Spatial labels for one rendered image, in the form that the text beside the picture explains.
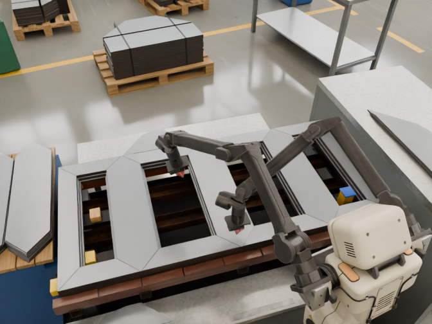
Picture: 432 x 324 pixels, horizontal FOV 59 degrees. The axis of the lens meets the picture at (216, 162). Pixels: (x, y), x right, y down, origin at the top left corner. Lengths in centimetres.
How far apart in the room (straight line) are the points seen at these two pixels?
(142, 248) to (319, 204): 87
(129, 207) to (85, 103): 247
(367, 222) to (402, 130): 103
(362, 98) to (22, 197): 192
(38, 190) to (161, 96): 231
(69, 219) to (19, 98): 278
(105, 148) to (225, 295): 116
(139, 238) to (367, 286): 98
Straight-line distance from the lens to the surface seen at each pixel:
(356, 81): 256
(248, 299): 184
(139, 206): 191
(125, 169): 211
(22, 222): 205
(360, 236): 124
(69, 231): 191
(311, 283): 129
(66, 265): 180
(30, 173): 228
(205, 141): 148
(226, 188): 196
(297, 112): 402
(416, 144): 215
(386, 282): 136
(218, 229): 180
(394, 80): 267
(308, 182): 205
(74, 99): 434
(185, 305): 182
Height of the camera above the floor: 231
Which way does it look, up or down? 44 degrees down
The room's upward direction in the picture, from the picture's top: 1 degrees clockwise
